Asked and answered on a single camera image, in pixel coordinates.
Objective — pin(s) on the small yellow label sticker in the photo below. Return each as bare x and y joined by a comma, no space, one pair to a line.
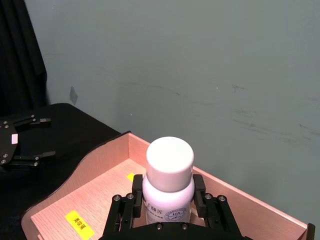
131,176

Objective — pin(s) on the black table cloth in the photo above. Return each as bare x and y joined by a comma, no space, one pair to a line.
62,140

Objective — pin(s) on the black curtain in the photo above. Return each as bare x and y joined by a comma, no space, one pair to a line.
15,50

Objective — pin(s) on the long yellow label sticker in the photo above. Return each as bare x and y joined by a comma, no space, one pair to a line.
79,223

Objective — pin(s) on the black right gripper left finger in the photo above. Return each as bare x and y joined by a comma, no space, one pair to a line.
125,210

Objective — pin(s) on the light wooden tray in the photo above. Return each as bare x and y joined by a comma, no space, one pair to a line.
100,195

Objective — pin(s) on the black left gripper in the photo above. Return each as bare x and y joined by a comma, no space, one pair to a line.
6,142

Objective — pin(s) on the white bottle with white cap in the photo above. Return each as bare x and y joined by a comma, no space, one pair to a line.
170,160

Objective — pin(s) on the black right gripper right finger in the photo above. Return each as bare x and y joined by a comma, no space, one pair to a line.
215,212

